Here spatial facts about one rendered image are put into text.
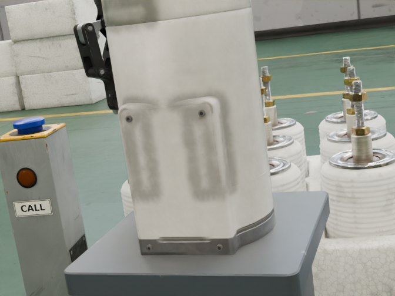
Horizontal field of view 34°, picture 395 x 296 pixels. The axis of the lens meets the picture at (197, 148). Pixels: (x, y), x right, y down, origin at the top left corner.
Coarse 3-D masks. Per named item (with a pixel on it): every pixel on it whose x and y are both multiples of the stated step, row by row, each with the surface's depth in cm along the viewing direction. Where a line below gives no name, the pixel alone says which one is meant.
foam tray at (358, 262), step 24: (312, 168) 98; (336, 240) 70; (360, 240) 69; (384, 240) 68; (312, 264) 69; (336, 264) 68; (360, 264) 68; (384, 264) 68; (336, 288) 69; (360, 288) 69; (384, 288) 68
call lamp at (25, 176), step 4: (20, 172) 81; (24, 172) 81; (28, 172) 81; (20, 176) 81; (24, 176) 81; (28, 176) 81; (32, 176) 81; (20, 180) 81; (24, 180) 81; (28, 180) 81; (32, 180) 81; (24, 184) 82; (28, 184) 81; (32, 184) 82
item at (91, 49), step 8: (88, 24) 69; (88, 32) 69; (88, 40) 69; (96, 40) 69; (80, 48) 70; (88, 48) 69; (96, 48) 69; (88, 56) 71; (96, 56) 69; (88, 64) 71; (96, 64) 70; (96, 72) 70; (104, 72) 70
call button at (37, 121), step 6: (18, 120) 83; (24, 120) 82; (30, 120) 82; (36, 120) 82; (42, 120) 83; (18, 126) 82; (24, 126) 82; (30, 126) 82; (36, 126) 82; (42, 126) 84; (18, 132) 83; (24, 132) 82; (30, 132) 82
